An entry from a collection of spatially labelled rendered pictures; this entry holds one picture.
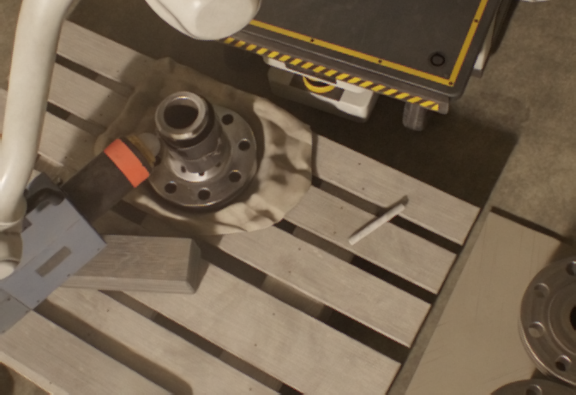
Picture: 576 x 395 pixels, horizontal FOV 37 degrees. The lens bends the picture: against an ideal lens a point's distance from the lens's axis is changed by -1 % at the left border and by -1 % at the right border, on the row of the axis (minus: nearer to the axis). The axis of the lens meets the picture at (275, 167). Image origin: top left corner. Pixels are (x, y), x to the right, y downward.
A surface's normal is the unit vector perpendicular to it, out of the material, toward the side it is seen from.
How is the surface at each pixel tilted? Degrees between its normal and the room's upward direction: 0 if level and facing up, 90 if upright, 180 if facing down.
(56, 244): 90
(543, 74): 0
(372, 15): 0
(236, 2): 87
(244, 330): 0
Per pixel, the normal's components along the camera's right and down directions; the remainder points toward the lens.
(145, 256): -0.12, -0.41
